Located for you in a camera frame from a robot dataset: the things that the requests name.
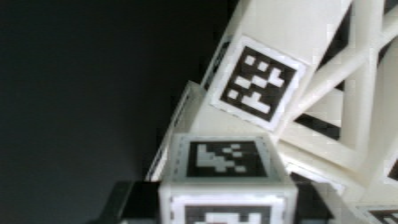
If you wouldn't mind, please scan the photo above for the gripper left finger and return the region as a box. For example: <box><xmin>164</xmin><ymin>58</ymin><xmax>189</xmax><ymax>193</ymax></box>
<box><xmin>88</xmin><ymin>181</ymin><xmax>161</xmax><ymax>224</ymax></box>

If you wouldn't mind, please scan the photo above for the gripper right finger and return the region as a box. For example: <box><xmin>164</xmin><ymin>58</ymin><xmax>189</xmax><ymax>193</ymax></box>
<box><xmin>294</xmin><ymin>179</ymin><xmax>358</xmax><ymax>224</ymax></box>

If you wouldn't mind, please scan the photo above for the small white tagged cube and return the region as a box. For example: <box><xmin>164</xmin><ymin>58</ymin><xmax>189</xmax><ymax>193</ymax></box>
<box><xmin>159</xmin><ymin>134</ymin><xmax>299</xmax><ymax>224</ymax></box>

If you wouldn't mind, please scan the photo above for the white chair back part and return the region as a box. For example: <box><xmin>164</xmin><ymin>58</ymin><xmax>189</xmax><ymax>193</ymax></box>
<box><xmin>148</xmin><ymin>0</ymin><xmax>398</xmax><ymax>224</ymax></box>

